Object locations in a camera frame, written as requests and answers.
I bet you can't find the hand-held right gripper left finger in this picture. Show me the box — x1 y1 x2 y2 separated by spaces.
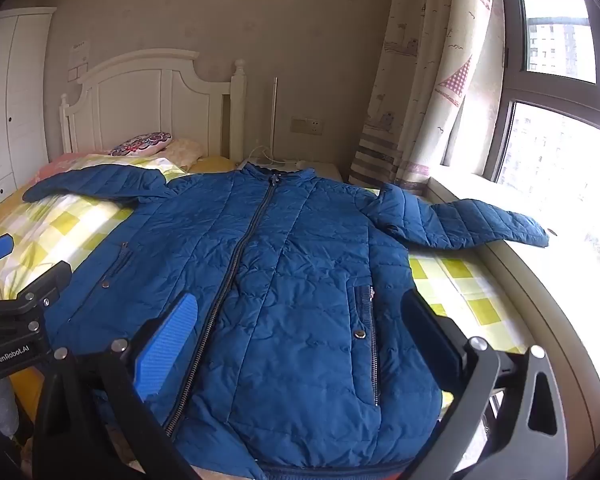
32 292 201 480

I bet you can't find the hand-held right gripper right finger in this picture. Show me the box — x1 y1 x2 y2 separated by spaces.
400 290 568 480

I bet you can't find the blue quilted jacket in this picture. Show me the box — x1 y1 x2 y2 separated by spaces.
22 162 551 480

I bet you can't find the yellow checked bed sheet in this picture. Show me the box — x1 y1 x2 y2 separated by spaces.
0 152 531 480

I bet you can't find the pink bedding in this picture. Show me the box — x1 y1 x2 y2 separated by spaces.
32 152 111 181

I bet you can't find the beige window sill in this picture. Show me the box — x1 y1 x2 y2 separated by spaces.
427 175 600 411

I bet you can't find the white wardrobe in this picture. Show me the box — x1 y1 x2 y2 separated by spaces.
0 7 57 211

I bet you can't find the yellow pillow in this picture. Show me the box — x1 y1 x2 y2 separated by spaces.
187 156 236 173

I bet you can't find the white nightstand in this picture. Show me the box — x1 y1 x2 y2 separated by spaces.
237 159 342 181

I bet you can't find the peach pillow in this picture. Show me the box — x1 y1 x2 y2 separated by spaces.
165 138 206 168

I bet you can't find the white wooden headboard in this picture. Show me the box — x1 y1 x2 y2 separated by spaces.
60 49 246 163

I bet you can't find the dark framed window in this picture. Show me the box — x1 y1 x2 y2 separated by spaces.
482 0 600 261

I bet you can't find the printed cream curtain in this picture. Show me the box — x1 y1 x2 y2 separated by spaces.
349 0 496 191

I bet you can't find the white cable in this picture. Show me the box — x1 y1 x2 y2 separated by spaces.
247 145 281 165

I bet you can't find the wall socket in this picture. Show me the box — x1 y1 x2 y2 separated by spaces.
291 116 325 135

